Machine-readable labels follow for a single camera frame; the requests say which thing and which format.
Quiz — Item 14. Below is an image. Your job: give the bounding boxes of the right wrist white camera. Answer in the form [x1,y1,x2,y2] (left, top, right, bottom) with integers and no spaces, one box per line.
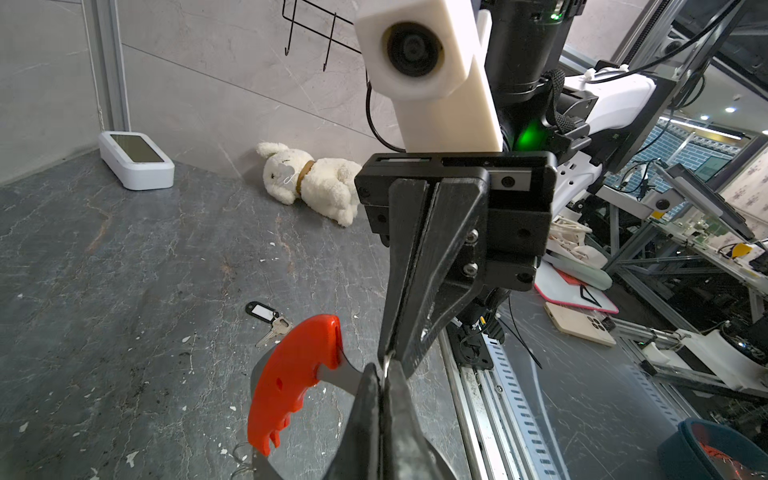
[354,0,503,153]

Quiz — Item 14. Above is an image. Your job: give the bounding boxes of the white plush dog toy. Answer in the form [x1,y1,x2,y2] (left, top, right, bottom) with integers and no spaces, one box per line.
[256,142,362,227]

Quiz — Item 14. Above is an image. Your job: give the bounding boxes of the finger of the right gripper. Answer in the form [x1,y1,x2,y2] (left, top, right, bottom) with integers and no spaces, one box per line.
[395,177,489,377]
[378,179,429,360]

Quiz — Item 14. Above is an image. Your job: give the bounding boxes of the white digital clock device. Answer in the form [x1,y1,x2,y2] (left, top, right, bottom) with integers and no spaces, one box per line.
[98,131,175,191]

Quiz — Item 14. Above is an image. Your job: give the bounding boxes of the black wire hook rack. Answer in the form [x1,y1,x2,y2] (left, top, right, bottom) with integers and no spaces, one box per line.
[280,0,362,72]

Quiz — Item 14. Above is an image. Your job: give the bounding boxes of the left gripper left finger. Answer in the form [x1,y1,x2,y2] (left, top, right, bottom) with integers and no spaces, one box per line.
[323,363,383,480]

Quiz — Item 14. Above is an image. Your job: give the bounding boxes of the pink white pad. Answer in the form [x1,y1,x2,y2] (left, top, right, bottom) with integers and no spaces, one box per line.
[534,261,619,314]

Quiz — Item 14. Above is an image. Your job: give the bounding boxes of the metal keyring holder red handle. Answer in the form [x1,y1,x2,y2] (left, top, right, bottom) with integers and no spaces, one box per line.
[230,313,460,480]

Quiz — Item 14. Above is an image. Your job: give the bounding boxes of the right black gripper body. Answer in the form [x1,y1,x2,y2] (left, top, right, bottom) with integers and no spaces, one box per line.
[355,151,557,291]

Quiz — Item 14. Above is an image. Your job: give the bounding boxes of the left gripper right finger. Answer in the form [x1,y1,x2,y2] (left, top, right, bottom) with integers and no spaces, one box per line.
[381,360,441,479]

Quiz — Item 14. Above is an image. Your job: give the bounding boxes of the beige smartphone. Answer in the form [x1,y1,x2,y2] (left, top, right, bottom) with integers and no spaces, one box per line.
[544,302,616,347]

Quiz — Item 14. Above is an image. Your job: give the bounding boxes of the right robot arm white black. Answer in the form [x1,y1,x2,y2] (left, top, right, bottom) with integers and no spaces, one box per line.
[354,1,658,376]

